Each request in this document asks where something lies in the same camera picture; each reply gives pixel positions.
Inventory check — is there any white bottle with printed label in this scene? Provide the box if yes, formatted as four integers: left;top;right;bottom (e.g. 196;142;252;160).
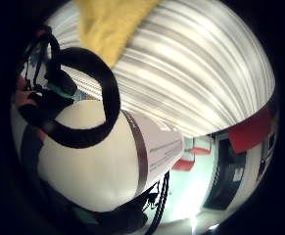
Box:
37;99;186;213

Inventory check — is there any yellow cloth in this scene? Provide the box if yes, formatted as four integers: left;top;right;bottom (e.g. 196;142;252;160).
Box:
74;0;164;69

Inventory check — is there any red chair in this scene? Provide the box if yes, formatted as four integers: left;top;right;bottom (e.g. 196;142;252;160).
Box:
172;153;196;172
190;136;213;157

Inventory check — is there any black cabinet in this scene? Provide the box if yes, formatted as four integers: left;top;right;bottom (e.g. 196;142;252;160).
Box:
203;139;248;212

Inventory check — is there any red wall panel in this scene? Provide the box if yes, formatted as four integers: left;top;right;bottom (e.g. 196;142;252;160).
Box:
227;107;274;155

